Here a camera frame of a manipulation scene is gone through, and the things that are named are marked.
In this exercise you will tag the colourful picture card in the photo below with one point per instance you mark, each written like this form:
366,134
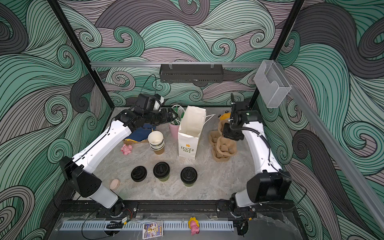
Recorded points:
152,230

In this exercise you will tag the black coffee cup lid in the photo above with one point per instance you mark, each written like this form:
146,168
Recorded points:
161,169

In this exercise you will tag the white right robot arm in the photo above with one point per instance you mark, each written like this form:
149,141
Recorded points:
270,183

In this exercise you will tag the green white wrapped straws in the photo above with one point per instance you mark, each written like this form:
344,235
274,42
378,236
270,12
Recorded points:
178,114

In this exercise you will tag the yellow red plush toy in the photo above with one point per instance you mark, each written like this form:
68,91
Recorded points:
224,116

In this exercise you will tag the single brown pulp carrier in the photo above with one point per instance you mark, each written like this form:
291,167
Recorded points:
215,134

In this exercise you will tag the pink figurine toy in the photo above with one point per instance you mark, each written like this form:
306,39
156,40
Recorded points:
194,226

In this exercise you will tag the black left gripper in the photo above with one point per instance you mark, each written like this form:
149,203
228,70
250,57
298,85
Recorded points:
164,118

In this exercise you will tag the pink earbud case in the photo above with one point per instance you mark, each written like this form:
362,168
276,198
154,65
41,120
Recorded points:
115,183

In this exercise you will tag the pink cup holder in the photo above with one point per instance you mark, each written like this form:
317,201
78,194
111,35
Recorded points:
174,129

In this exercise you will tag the stack of black lids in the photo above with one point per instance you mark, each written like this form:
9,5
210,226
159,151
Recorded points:
139,173

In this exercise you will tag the black wall shelf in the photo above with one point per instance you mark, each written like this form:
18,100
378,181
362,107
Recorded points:
191,73

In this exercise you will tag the green paper coffee cup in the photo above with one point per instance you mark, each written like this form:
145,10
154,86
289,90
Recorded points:
164,179

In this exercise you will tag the white paper takeout bag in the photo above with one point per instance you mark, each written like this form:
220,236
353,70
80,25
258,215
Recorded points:
190,130

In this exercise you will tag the brown pulp cup carrier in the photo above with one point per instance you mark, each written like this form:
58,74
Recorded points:
224,149

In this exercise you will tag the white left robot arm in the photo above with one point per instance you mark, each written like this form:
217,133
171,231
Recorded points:
78,170

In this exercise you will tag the dark blue napkin stack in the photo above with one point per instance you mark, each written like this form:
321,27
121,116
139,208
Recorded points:
142,133

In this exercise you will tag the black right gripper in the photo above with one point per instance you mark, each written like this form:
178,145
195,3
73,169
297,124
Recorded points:
227,134

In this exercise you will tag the small pink pig toy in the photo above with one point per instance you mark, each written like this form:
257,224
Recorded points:
126,149

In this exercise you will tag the stack of paper cups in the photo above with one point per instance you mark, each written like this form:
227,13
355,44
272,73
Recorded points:
156,141

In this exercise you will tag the clear plastic wall holder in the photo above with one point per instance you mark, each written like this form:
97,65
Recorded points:
273,83

